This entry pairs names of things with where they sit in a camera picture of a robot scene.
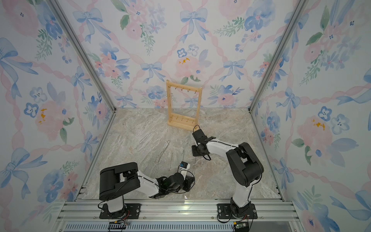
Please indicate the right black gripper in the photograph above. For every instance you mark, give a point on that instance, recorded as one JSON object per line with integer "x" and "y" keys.
{"x": 194, "y": 152}

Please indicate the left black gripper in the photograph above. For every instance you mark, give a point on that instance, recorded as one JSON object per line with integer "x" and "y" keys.
{"x": 188, "y": 182}

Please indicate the wooden jewelry display stand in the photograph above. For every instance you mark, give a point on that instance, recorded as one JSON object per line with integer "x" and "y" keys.
{"x": 184, "y": 104}

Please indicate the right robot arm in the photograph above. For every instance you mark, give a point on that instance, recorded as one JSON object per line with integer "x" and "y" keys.
{"x": 245, "y": 166}

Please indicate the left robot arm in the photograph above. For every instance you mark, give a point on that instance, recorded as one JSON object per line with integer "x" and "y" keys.
{"x": 116, "y": 181}

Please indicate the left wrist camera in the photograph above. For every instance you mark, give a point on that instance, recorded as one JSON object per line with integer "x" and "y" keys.
{"x": 183, "y": 169}

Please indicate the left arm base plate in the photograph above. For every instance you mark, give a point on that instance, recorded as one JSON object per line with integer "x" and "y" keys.
{"x": 126, "y": 211}

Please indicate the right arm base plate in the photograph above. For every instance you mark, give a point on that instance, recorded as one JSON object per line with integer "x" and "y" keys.
{"x": 232, "y": 211}

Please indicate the aluminium mounting rail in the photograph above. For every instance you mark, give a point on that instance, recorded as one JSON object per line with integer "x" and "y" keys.
{"x": 179, "y": 215}

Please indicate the right aluminium corner post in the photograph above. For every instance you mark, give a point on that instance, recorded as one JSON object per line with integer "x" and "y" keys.
{"x": 297, "y": 13}

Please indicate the aluminium corner post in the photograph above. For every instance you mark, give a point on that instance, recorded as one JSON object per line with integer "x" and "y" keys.
{"x": 297, "y": 13}
{"x": 60, "y": 15}

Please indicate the left aluminium corner post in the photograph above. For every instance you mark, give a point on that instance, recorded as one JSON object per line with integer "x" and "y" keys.
{"x": 60, "y": 15}

